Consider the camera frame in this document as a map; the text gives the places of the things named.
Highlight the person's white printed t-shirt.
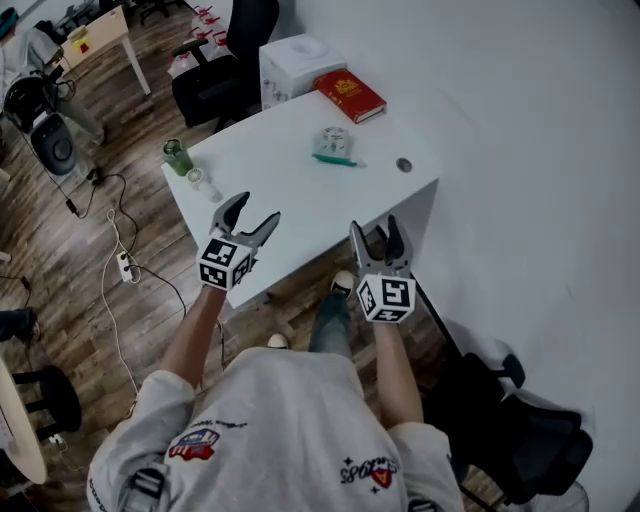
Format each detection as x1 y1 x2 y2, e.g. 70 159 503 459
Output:
87 347 466 512

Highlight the person's right forearm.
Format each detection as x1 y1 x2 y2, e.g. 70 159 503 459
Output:
372 319 426 431

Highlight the person's left forearm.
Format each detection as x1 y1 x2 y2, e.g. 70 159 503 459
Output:
159 287 231 389

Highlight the black office chair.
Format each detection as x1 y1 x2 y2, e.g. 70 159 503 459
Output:
171 0 281 134
424 352 594 506

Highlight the wooden table with white legs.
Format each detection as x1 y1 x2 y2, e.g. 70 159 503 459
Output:
58 4 152 97

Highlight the clear plastic bag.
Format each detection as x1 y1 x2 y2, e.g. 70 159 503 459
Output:
311 125 368 169

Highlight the black and white backpack rig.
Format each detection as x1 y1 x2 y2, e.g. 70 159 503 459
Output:
2 74 56 134

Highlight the person's right white shoe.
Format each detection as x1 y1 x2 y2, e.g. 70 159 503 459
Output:
330 270 355 301

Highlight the black round speaker unit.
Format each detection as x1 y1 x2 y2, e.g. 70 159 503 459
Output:
30 112 81 177

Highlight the person's right leg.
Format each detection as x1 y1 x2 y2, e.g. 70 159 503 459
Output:
308 292 352 357

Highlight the person's leg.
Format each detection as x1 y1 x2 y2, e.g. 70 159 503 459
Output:
0 307 41 346
308 292 352 357

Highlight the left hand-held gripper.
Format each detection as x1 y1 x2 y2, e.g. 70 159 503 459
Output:
198 191 282 292

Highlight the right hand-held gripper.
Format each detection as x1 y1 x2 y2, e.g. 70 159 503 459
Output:
348 214 419 325

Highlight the black stool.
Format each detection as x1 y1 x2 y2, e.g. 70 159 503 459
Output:
10 364 84 441

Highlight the red hardcover book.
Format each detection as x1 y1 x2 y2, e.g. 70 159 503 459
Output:
312 68 389 125

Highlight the white cable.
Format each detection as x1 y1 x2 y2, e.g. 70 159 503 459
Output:
100 208 142 396

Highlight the white handheld fan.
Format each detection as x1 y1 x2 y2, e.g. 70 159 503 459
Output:
186 168 224 203

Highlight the white box with round recess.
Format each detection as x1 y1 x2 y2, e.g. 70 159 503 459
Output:
258 37 349 111

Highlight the white power strip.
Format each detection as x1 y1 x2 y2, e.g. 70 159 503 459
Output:
115 251 143 285

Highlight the green drink tumbler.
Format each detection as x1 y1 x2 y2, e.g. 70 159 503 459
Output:
161 138 195 177

